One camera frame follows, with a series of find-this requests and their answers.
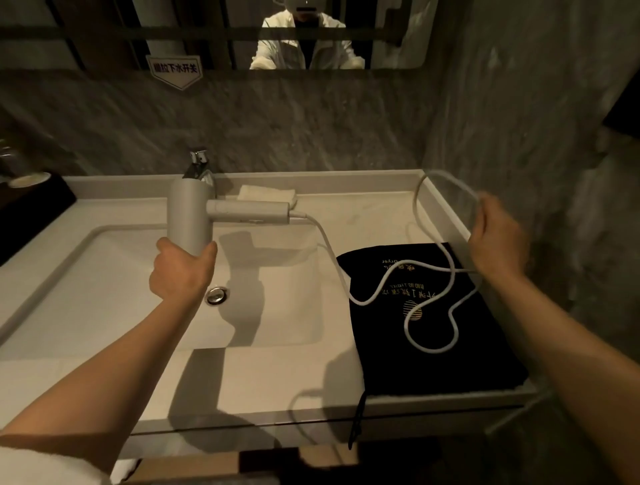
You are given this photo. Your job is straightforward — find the person's left forearm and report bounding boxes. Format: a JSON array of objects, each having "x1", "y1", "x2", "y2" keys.
[{"x1": 0, "y1": 292, "x2": 207, "y2": 453}]

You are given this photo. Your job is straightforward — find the wall mirror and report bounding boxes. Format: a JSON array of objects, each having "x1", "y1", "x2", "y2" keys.
[{"x1": 0, "y1": 0, "x2": 439, "y2": 71}]

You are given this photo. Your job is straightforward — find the white sleeve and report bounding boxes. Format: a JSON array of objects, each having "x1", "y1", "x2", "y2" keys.
[{"x1": 0, "y1": 446, "x2": 114, "y2": 485}]

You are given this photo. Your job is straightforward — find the white sink basin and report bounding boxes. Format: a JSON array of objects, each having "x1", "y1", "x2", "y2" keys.
[{"x1": 0, "y1": 225, "x2": 326, "y2": 351}]

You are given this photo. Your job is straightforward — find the white hair dryer cable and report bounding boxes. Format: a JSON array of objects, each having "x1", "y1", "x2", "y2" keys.
[{"x1": 289, "y1": 169, "x2": 485, "y2": 355}]

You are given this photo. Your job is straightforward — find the white sign sticker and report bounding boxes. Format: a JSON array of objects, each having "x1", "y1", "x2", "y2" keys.
[{"x1": 146, "y1": 55, "x2": 204, "y2": 92}]

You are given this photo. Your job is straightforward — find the person's right hand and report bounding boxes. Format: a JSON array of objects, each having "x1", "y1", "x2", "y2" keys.
[{"x1": 469, "y1": 193, "x2": 532, "y2": 281}]

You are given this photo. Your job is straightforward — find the person's right forearm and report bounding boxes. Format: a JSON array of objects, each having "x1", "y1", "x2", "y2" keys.
[{"x1": 487, "y1": 272, "x2": 640, "y2": 485}]

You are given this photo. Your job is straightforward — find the grey hair dryer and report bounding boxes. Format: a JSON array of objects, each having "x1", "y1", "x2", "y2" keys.
[{"x1": 166, "y1": 177, "x2": 308, "y2": 256}]

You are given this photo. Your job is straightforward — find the black drawstring bag gold print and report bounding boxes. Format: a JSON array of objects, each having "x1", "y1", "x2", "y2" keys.
[{"x1": 336, "y1": 243, "x2": 530, "y2": 450}]

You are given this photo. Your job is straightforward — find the chrome faucet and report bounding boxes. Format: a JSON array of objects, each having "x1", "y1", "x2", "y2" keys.
[{"x1": 182, "y1": 147, "x2": 216, "y2": 184}]

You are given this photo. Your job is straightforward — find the white round coaster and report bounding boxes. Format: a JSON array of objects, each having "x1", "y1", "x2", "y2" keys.
[{"x1": 7, "y1": 172, "x2": 53, "y2": 190}]

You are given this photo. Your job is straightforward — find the person's left hand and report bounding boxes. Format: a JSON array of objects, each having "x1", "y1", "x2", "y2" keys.
[{"x1": 149, "y1": 238, "x2": 219, "y2": 304}]

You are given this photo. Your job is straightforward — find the black tray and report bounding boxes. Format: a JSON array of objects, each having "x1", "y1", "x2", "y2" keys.
[{"x1": 0, "y1": 172, "x2": 78, "y2": 266}]

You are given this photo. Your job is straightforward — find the folded white towel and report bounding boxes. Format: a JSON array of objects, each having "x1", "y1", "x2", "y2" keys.
[{"x1": 237, "y1": 184, "x2": 299, "y2": 209}]

